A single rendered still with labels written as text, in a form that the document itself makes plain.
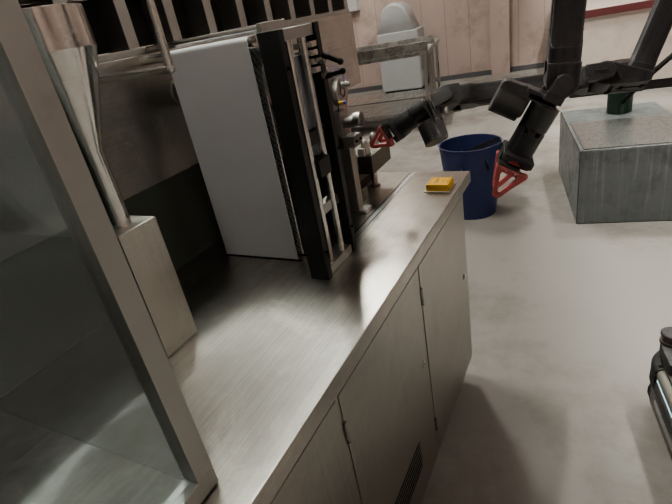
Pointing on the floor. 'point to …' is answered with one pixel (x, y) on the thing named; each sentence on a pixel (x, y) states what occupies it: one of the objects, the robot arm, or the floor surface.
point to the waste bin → (474, 159)
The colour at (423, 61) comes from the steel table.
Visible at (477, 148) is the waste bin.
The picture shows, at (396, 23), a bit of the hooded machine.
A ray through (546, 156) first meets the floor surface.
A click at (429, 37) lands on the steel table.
